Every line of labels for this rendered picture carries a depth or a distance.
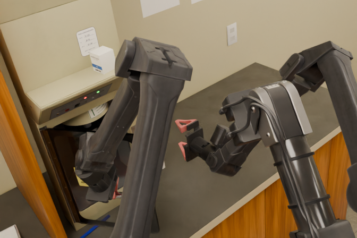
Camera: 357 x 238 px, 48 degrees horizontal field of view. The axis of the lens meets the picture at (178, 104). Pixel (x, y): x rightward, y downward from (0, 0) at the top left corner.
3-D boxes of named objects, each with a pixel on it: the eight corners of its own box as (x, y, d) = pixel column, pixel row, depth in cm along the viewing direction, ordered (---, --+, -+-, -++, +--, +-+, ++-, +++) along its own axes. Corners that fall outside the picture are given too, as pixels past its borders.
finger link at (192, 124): (183, 110, 136) (201, 121, 130) (185, 127, 140) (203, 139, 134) (167, 119, 133) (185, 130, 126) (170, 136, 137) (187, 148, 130)
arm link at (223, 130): (211, 169, 116) (234, 176, 120) (227, 134, 114) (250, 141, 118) (194, 153, 126) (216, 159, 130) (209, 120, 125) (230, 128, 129)
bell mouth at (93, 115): (49, 112, 138) (44, 99, 136) (93, 92, 147) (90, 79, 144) (70, 133, 126) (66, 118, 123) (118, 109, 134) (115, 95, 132)
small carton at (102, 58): (93, 70, 118) (88, 51, 114) (107, 64, 120) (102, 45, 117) (103, 74, 114) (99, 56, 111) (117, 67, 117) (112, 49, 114)
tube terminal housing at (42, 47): (48, 195, 158) (-28, 7, 118) (117, 156, 174) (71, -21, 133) (75, 231, 140) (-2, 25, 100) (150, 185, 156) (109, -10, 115)
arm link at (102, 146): (127, 56, 65) (186, 68, 69) (126, 31, 68) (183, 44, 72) (71, 171, 96) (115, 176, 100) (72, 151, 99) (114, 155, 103)
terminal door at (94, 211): (77, 221, 138) (43, 127, 117) (160, 232, 129) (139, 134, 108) (76, 222, 137) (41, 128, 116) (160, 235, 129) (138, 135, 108)
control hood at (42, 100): (34, 122, 116) (23, 93, 111) (128, 80, 131) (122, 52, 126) (50, 139, 108) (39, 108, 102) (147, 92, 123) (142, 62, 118)
